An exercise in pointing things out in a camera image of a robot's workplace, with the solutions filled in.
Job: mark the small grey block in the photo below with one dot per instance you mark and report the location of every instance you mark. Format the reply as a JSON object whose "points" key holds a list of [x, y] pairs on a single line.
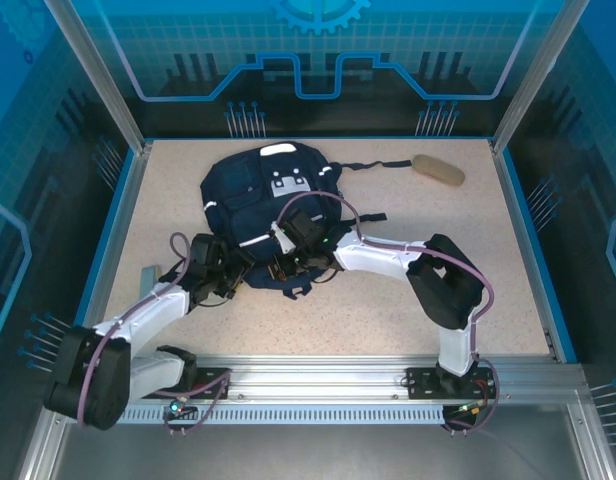
{"points": [[149, 280]]}

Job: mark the beige pencil case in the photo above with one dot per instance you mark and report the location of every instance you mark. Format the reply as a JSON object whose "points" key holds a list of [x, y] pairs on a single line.
{"points": [[438, 171]]}

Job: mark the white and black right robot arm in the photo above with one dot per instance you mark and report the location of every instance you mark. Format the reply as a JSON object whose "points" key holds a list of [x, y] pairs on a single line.
{"points": [[438, 290]]}

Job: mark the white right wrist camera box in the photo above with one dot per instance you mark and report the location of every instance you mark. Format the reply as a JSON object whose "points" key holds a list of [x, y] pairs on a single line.
{"points": [[285, 242]]}

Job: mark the aluminium table side rail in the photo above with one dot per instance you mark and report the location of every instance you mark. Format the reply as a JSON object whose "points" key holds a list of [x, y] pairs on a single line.
{"points": [[119, 225], [506, 175]]}

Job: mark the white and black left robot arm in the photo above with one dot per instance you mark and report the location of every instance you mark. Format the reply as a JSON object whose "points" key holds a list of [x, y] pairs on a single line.
{"points": [[158, 317]]}

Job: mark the grey metal shelf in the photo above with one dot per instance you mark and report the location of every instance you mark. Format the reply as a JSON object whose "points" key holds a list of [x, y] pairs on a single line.
{"points": [[313, 450]]}

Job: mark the blue printed acrylic panel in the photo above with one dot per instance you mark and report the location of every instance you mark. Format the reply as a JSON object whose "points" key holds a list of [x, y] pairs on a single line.
{"points": [[313, 50], [28, 150], [588, 150]]}

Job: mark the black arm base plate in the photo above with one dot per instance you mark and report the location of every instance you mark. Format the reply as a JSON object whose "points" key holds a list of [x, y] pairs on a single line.
{"points": [[215, 375], [420, 385]]}

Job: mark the aluminium frame post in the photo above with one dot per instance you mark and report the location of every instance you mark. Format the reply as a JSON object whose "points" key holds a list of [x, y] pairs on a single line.
{"points": [[533, 75], [99, 75]]}

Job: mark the aluminium front frame rail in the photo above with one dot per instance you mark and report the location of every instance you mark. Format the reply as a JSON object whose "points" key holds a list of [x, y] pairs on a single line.
{"points": [[313, 375]]}

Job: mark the navy blue backpack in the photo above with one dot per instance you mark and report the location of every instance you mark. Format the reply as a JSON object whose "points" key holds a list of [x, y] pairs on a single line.
{"points": [[238, 200]]}

